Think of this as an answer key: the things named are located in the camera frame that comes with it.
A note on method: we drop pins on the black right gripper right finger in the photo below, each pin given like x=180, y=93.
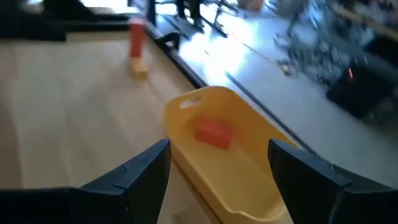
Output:
x=326, y=202

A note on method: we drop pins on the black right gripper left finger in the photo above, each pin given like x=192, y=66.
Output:
x=93, y=205

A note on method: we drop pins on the red block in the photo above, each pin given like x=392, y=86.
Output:
x=214, y=133

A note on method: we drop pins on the long orange-red block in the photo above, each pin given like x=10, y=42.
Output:
x=136, y=40

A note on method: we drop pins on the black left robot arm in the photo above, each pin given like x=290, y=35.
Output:
x=31, y=31

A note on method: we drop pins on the yellow plastic bin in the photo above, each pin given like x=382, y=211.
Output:
x=248, y=174

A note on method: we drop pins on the black equipment box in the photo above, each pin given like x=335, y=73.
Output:
x=357, y=90

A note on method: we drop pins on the light orange flat block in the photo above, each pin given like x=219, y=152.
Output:
x=139, y=68

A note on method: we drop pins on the black table edge clamp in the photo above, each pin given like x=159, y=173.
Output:
x=172, y=38

